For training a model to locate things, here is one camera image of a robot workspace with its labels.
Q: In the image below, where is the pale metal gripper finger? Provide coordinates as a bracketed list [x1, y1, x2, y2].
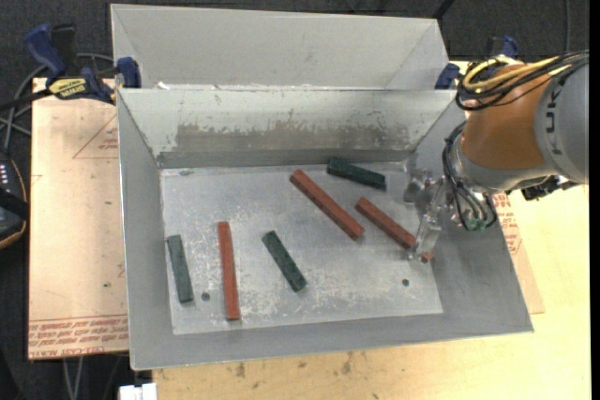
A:
[406, 215, 431, 261]
[424, 219, 443, 258]

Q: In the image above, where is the red-brown block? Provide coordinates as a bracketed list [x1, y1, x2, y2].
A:
[216, 220, 243, 322]
[289, 168, 367, 243]
[353, 196, 436, 265]

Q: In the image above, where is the dark green flat block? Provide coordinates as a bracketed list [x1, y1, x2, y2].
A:
[326, 156, 388, 192]
[166, 233, 196, 305]
[261, 230, 308, 294]

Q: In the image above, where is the grey metal bin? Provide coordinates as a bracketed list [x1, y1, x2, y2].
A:
[110, 3, 535, 372]

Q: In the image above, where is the brown cardboard board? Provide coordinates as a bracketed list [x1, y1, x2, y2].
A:
[27, 77, 547, 362]

